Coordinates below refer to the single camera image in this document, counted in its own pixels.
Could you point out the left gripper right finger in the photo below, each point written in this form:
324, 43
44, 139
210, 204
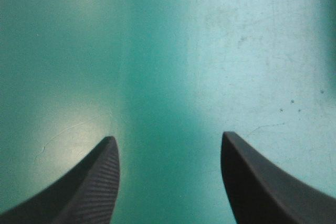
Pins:
257, 195

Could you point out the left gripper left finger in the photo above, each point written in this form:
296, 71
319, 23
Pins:
92, 190

